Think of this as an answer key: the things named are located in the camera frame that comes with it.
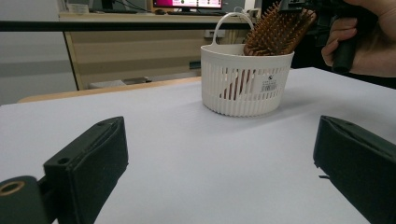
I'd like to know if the black metal frame bar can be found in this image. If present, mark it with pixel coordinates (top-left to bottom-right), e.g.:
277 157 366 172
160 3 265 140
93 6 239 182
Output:
0 20 254 33

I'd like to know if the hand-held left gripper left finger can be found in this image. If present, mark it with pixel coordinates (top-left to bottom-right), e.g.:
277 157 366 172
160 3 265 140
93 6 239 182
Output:
42 116 130 224

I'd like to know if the white power socket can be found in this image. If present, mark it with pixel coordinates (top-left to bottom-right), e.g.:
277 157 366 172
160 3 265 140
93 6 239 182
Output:
204 29 227 39

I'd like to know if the white plastic basket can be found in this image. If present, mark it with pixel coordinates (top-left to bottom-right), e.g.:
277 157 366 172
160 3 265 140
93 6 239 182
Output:
200 11 295 119

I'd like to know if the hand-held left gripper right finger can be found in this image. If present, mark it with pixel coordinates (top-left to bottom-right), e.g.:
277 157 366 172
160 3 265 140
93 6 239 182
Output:
312 115 396 224

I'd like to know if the white table mat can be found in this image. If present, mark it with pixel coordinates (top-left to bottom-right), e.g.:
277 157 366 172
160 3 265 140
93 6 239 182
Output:
0 66 396 224

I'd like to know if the black keyboard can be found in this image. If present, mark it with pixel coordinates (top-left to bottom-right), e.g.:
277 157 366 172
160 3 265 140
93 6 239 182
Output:
166 10 228 17

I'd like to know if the computer monitor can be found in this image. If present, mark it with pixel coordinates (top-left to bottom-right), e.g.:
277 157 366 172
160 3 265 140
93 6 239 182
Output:
151 0 224 10

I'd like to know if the brown wooden hairbrush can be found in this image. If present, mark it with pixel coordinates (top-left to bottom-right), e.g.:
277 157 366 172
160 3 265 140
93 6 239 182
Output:
219 1 318 101

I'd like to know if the wooden table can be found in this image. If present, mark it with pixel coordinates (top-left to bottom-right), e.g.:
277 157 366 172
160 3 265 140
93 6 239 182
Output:
17 76 204 105

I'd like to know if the white cabinet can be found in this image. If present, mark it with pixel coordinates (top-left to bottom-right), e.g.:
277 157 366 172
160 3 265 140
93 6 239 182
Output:
0 0 78 106

